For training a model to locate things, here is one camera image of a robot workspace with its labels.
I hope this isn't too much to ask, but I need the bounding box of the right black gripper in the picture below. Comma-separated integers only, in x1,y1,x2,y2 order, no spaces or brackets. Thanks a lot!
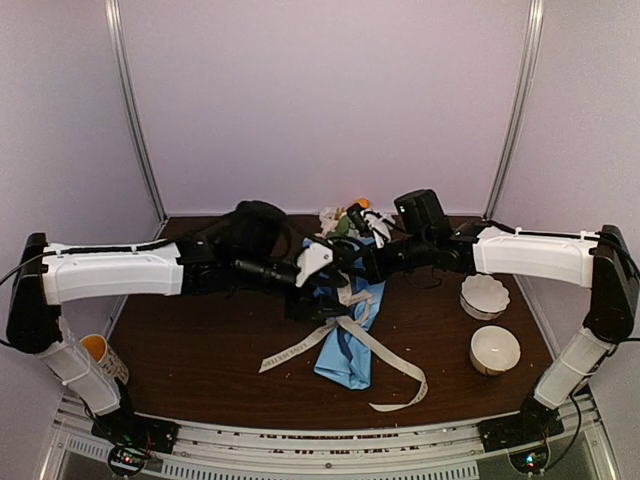
347,232,432,285

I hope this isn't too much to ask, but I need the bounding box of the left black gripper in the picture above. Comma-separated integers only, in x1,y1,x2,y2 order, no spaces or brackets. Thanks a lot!
236,251,352,325

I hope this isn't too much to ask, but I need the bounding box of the orange fake flower stem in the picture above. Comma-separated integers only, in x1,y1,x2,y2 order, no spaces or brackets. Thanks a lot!
357,198,371,209

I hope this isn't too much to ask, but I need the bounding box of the cream rose fake flower stem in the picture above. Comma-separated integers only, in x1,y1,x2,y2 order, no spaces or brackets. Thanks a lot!
319,207,358,238

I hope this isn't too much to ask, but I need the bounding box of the beige printed ribbon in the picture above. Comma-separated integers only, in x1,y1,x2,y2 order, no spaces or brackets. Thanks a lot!
259,280,429,413

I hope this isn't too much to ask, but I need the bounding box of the blue wrapping paper sheet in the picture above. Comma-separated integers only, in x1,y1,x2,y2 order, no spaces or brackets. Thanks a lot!
301,234,387,391

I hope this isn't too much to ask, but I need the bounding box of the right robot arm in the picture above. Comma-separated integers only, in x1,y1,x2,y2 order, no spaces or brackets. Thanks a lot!
347,189,639,442

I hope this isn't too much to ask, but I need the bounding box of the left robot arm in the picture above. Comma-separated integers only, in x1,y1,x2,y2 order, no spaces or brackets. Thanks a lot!
5,201,353,444

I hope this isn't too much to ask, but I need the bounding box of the scalloped white bowl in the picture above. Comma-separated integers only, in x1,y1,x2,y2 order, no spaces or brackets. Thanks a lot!
459,274,510,321

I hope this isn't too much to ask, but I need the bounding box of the round white bowl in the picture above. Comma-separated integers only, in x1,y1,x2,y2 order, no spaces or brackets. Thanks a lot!
470,325,521,376

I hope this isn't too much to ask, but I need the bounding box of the patterned cup orange inside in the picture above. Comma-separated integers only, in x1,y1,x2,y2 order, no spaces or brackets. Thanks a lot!
80,334,130,385

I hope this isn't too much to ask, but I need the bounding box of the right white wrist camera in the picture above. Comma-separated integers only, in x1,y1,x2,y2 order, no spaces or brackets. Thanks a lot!
346,203,394,248

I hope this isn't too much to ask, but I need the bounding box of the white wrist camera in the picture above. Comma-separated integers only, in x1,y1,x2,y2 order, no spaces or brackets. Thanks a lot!
295,242,333,288
346,203,394,248

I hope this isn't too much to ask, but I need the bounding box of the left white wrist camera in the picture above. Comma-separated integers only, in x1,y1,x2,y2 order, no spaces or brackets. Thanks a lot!
295,242,333,288

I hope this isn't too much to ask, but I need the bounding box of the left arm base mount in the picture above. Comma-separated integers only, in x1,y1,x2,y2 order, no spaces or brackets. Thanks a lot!
91,414,179,454

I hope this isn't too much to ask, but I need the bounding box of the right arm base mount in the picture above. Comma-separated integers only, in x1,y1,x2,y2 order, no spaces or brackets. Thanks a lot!
477,414,565,453

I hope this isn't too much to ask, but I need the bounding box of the front aluminium rail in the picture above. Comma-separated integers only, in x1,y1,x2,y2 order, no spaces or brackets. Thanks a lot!
49,394,616,480

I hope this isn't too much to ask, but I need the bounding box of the right aluminium frame post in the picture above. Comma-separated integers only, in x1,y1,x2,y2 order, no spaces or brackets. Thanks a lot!
483,0,546,219

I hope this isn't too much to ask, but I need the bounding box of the aluminium frame post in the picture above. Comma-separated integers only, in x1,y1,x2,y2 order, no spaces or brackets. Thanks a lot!
483,0,546,219
104,0,168,223

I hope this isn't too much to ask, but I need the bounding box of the left aluminium frame post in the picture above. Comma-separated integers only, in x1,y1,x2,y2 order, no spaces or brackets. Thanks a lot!
104,0,168,223

